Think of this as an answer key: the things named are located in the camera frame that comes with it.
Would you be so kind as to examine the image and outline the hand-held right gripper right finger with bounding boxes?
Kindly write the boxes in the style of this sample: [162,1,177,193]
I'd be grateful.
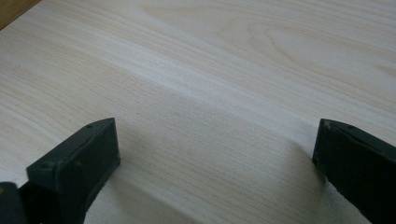
[312,118,396,224]

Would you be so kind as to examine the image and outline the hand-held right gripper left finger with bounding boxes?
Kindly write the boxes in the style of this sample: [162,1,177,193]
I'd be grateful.
[19,117,121,224]

